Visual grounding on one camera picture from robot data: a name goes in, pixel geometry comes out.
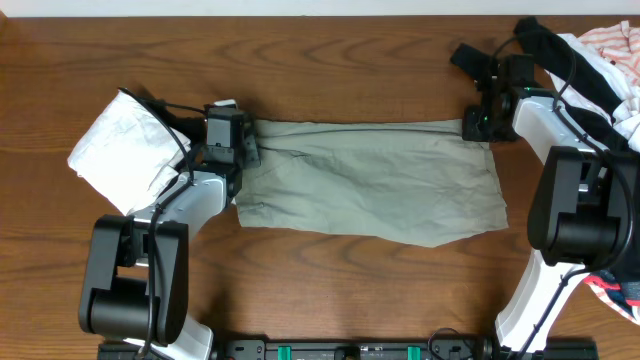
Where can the black long garment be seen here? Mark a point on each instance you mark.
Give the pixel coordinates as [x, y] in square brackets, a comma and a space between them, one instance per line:
[555, 56]

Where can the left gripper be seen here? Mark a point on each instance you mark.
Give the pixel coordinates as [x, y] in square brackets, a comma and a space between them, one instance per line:
[246, 143]

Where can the folded black cloth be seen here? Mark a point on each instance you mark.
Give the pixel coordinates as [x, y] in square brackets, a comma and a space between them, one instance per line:
[193, 128]

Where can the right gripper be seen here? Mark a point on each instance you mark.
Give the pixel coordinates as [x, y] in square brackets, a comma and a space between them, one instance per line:
[471, 131]

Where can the orange striped shirt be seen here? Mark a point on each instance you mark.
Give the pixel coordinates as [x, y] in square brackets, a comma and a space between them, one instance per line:
[619, 45]

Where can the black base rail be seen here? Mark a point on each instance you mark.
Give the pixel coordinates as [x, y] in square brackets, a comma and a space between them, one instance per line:
[442, 345]

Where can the khaki green shorts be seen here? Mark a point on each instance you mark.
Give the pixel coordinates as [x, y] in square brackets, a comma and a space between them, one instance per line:
[415, 183]

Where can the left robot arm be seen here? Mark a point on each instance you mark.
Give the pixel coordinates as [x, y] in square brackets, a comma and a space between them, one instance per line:
[135, 291]

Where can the red blue striped cloth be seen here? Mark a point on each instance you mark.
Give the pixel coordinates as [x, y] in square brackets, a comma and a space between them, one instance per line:
[622, 297]

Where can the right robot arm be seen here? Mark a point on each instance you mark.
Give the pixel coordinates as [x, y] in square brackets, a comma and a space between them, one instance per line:
[583, 216]

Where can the folded white cloth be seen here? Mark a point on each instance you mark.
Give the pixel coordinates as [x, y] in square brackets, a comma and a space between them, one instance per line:
[127, 155]

